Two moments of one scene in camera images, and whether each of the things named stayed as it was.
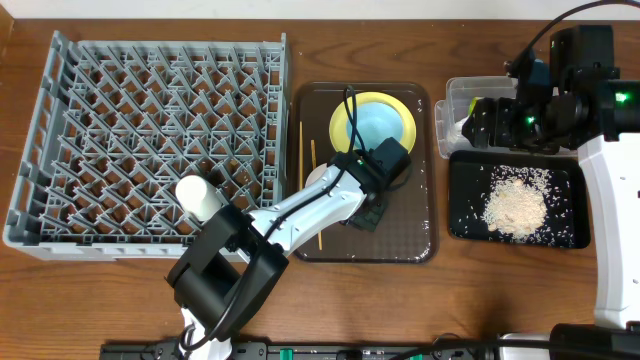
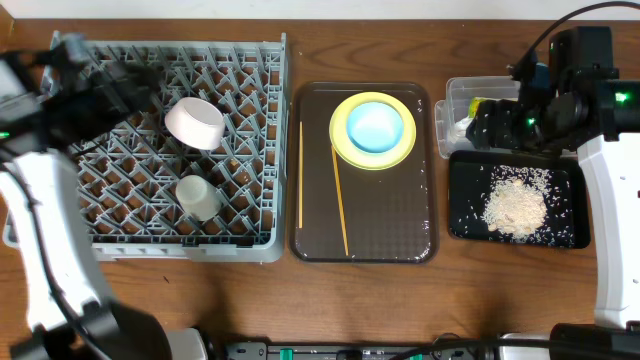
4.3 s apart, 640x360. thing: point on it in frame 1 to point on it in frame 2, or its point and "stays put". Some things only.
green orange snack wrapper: [472, 105] stays put
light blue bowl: [375, 123] stays put
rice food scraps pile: [517, 204] stays put
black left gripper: [370, 225] to [107, 93]
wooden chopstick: [313, 151] to [340, 200]
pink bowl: [315, 173] to [196, 122]
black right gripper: [491, 127] stays put
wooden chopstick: [301, 161] stays put
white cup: [198, 196] stays put
